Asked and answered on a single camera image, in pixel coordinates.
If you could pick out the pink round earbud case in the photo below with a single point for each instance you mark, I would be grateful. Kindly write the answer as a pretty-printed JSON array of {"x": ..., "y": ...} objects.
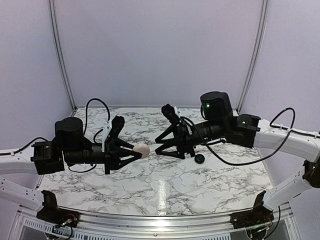
[{"x": 142, "y": 148}]

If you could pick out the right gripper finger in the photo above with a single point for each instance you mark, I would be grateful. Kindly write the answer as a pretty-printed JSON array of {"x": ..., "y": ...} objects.
[
  {"x": 163, "y": 137},
  {"x": 162, "y": 150}
]

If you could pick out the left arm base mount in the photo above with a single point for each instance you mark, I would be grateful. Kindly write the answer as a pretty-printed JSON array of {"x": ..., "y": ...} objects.
[{"x": 50, "y": 212}]

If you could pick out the right corner frame post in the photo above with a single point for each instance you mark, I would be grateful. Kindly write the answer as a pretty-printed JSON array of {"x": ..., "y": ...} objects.
[{"x": 262, "y": 23}]

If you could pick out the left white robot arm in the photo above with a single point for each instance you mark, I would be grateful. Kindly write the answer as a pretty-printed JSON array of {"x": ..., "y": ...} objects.
[{"x": 70, "y": 147}]

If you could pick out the left corner frame post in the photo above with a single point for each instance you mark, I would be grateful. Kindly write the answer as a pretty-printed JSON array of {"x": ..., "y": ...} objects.
[{"x": 59, "y": 54}]

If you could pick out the black round earbud case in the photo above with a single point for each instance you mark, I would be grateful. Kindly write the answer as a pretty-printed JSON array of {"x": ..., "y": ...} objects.
[{"x": 199, "y": 158}]

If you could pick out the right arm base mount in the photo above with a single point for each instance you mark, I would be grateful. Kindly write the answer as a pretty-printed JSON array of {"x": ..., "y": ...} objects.
[{"x": 259, "y": 214}]

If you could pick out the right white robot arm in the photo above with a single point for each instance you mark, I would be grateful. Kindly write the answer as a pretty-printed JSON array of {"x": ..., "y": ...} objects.
[{"x": 248, "y": 131}]

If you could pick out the corner frame post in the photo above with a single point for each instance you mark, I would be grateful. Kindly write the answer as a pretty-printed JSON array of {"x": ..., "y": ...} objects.
[
  {"x": 262, "y": 23},
  {"x": 59, "y": 54}
]

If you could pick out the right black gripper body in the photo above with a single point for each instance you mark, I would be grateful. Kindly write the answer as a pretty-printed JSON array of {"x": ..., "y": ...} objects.
[{"x": 185, "y": 140}]

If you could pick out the aluminium front rail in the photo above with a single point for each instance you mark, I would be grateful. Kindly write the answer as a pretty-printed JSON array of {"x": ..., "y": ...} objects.
[{"x": 103, "y": 226}]

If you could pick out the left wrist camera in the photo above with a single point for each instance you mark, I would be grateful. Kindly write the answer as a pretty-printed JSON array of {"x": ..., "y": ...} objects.
[{"x": 111, "y": 131}]

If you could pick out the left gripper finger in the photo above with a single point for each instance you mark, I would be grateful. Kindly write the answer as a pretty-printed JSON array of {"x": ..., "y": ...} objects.
[
  {"x": 122, "y": 145},
  {"x": 123, "y": 161}
]

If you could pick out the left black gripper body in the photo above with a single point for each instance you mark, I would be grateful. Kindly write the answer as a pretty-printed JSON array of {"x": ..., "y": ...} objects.
[{"x": 110, "y": 156}]

